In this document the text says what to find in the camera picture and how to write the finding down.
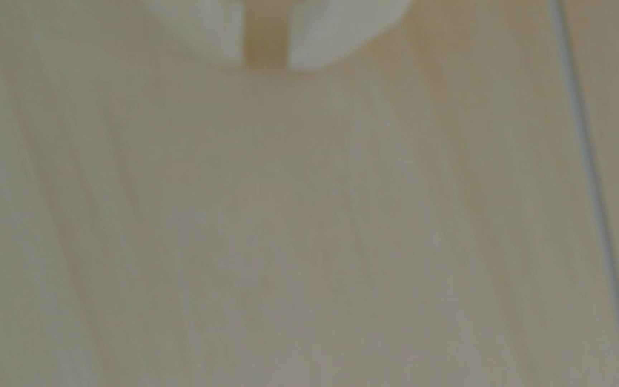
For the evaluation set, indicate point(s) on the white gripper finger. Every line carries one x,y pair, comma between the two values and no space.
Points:
336,27
207,21

